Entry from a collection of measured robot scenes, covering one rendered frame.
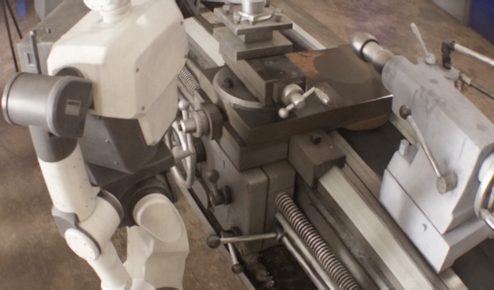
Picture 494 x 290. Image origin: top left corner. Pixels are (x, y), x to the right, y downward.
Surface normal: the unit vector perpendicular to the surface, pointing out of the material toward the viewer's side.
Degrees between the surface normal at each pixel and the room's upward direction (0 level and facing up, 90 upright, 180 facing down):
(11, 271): 0
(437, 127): 82
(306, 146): 0
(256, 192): 90
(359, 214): 36
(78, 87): 86
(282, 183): 90
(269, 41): 0
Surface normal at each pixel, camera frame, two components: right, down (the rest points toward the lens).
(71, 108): 0.93, 0.18
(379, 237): -0.51, -0.51
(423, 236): -0.91, 0.23
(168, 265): 0.48, 0.53
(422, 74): 0.02, -0.80
